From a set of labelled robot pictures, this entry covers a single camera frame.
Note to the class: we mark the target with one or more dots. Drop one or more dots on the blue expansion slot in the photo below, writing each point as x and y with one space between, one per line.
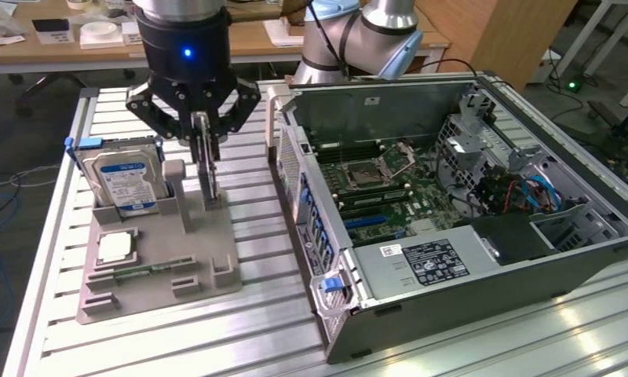
366 222

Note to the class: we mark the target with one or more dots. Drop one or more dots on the grey power supply unit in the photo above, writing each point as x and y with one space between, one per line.
393 280

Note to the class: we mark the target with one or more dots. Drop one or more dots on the white desk frame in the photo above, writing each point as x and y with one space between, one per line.
599 39

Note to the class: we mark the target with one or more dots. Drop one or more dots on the low-profile graphics card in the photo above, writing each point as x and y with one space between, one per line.
208 176

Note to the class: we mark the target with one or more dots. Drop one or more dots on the black chair base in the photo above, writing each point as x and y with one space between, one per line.
47 84

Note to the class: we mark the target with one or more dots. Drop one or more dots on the plain white box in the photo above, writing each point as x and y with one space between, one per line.
131 35

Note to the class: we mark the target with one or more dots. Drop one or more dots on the silver CPU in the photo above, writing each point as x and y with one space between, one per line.
115 247

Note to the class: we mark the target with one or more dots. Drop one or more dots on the white paper card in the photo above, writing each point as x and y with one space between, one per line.
6 40

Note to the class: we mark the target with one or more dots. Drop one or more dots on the open black PC case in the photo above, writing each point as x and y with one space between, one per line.
450 314

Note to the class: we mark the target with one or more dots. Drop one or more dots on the metal disk bay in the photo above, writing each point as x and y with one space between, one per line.
466 157

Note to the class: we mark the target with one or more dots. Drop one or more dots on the CPU socket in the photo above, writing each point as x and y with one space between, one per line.
363 173

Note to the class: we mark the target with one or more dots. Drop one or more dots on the blue case latch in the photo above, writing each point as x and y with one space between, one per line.
330 284

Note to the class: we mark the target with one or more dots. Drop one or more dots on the installed green RAM stick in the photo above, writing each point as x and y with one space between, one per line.
377 200
369 192

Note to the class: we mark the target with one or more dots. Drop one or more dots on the green motherboard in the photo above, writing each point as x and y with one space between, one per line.
425 208

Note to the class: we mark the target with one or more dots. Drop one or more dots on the white box with black lid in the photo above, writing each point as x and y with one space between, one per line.
54 31

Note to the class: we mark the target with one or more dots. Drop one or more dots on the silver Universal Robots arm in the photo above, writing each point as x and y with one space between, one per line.
335 47

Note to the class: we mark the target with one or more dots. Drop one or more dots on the brown cardboard box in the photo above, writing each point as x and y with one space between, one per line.
294 12

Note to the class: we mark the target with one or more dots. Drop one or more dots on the white paper stack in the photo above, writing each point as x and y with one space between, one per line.
283 33

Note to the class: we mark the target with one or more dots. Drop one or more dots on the metal socket cover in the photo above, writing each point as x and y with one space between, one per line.
387 155

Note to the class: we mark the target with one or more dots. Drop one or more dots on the hard disk in blue caddy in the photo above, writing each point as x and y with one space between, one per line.
128 184

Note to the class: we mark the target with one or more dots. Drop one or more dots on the wooden desk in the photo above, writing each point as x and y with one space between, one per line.
58 55

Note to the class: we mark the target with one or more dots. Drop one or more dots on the white tape roll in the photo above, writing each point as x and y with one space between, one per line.
78 4

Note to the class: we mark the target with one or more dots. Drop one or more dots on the grey parts rack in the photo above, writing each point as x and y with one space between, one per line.
152 292

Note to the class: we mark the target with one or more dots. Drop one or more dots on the device with green light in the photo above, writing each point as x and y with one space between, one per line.
573 85

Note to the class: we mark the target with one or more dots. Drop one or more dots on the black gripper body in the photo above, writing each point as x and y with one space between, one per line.
186 43

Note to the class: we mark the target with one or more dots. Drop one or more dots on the white switch box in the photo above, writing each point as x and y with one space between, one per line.
545 68

